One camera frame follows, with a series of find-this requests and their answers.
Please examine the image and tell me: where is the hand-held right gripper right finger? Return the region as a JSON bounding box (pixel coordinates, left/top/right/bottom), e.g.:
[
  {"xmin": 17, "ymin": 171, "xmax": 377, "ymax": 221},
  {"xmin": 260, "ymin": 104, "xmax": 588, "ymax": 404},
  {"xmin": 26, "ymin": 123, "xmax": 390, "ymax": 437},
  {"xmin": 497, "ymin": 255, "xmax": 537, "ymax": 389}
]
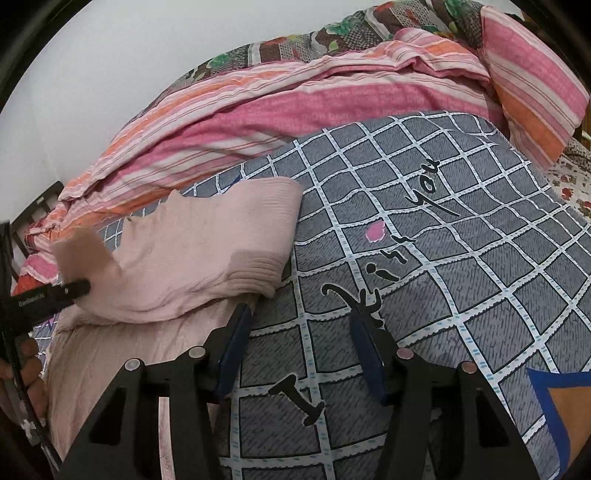
[{"xmin": 349, "ymin": 313, "xmax": 540, "ymax": 480}]

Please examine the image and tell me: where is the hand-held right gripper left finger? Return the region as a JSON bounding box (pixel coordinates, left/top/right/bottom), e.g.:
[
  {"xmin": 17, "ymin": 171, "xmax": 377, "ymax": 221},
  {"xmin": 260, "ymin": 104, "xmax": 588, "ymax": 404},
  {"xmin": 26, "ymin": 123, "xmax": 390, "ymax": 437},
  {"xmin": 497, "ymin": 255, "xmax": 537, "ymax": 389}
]
[{"xmin": 60, "ymin": 303, "xmax": 254, "ymax": 480}]

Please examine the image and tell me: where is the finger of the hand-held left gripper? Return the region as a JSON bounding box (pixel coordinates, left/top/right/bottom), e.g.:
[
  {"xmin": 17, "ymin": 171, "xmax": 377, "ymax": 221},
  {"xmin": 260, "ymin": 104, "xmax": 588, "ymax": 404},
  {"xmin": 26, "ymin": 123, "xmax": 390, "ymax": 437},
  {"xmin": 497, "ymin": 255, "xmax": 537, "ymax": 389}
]
[{"xmin": 0, "ymin": 279, "xmax": 92, "ymax": 320}]

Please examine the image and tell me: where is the pink knit sweater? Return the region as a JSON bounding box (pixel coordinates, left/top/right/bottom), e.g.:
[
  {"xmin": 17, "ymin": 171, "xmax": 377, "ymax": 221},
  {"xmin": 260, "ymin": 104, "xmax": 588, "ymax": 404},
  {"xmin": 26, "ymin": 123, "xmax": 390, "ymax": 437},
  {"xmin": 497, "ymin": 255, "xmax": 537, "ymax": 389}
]
[{"xmin": 44, "ymin": 178, "xmax": 304, "ymax": 468}]

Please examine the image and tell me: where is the person's left hand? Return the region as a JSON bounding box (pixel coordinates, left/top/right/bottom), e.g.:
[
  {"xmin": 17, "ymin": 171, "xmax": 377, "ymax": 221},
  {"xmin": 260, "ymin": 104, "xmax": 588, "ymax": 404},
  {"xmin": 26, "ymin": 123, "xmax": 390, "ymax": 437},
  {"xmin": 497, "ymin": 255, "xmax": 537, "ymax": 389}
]
[{"xmin": 0, "ymin": 336, "xmax": 49, "ymax": 418}]

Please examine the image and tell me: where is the dark wooden headboard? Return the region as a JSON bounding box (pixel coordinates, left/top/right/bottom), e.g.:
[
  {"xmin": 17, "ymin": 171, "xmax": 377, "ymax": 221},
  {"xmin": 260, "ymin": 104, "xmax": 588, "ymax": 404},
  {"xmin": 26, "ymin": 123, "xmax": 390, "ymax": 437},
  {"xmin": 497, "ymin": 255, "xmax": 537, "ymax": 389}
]
[{"xmin": 9, "ymin": 180, "xmax": 65, "ymax": 282}]

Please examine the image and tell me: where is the grey checked bed sheet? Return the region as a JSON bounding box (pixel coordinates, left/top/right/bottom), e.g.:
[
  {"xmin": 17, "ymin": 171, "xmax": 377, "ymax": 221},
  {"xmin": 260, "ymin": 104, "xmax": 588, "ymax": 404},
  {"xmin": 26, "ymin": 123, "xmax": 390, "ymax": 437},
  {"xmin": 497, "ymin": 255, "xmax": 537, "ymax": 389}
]
[{"xmin": 34, "ymin": 111, "xmax": 591, "ymax": 480}]

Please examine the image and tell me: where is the pink striped quilt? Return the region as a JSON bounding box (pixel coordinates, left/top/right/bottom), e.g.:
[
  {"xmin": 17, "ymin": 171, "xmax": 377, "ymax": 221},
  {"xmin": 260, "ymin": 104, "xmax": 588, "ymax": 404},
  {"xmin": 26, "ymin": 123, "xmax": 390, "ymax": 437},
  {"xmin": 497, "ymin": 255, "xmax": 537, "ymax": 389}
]
[{"xmin": 11, "ymin": 28, "xmax": 509, "ymax": 296}]

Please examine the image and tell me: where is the white floral sheet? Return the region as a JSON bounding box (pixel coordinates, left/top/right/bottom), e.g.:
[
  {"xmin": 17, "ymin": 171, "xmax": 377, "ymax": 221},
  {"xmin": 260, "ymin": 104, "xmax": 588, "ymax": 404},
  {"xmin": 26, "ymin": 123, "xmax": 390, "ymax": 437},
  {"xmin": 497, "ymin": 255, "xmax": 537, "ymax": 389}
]
[{"xmin": 544, "ymin": 136, "xmax": 591, "ymax": 216}]

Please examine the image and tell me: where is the pink striped pillow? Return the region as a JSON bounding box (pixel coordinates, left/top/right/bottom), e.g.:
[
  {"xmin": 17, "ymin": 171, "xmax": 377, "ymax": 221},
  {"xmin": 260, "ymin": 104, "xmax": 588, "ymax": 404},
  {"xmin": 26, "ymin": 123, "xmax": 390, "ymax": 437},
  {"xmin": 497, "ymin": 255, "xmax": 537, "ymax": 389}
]
[{"xmin": 479, "ymin": 4, "xmax": 591, "ymax": 169}]

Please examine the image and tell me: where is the floral patchwork blanket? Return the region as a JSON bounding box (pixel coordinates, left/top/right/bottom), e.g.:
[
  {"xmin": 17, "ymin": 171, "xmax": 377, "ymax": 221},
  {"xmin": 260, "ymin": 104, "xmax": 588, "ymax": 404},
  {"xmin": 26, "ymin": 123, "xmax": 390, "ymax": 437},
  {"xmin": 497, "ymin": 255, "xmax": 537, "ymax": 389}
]
[{"xmin": 185, "ymin": 0, "xmax": 490, "ymax": 81}]

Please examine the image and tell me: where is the black cable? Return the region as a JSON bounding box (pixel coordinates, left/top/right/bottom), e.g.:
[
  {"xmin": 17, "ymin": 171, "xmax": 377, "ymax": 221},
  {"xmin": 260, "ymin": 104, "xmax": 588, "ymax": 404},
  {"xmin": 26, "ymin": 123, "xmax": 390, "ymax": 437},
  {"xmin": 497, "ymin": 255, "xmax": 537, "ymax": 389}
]
[{"xmin": 11, "ymin": 323, "xmax": 64, "ymax": 468}]

